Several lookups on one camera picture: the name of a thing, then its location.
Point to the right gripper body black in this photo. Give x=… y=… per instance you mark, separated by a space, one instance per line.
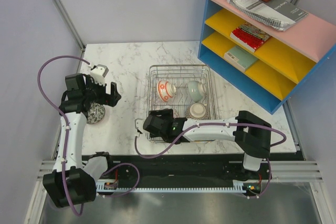
x=167 y=114

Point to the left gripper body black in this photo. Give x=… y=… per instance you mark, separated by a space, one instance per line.
x=96 y=93

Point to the orange patterned glass bowl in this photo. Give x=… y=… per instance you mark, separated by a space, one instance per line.
x=166 y=90

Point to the brown patterned bowl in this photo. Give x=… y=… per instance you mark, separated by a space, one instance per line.
x=197 y=111

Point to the green glass bowl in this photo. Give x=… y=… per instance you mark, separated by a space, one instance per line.
x=197 y=90

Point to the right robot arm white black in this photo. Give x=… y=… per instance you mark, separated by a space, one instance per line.
x=248 y=131

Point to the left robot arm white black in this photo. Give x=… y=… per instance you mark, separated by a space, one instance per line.
x=71 y=182

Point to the grey patterned bowl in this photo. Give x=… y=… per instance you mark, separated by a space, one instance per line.
x=96 y=113

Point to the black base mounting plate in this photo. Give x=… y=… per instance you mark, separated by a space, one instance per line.
x=201 y=170

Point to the light green book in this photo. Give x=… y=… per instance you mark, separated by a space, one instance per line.
x=240 y=58

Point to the red patterned book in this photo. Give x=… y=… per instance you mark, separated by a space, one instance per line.
x=249 y=36

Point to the colourful wooden shelf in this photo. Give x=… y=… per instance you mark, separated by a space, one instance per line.
x=266 y=50

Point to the grey setup guide booklet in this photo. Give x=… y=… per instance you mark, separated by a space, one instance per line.
x=278 y=10

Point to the spiral bound notebook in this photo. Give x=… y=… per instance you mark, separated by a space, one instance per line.
x=241 y=5

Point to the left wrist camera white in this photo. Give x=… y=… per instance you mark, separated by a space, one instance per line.
x=98 y=73

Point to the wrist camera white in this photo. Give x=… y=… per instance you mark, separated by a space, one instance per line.
x=139 y=127
x=98 y=73

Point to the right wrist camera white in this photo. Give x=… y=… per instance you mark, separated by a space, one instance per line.
x=139 y=127

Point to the metal wire dish rack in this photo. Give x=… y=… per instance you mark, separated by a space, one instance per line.
x=180 y=76

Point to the light blue cable duct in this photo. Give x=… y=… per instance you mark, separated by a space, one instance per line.
x=105 y=187

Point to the aluminium frame rail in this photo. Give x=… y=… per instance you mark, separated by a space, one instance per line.
x=283 y=170

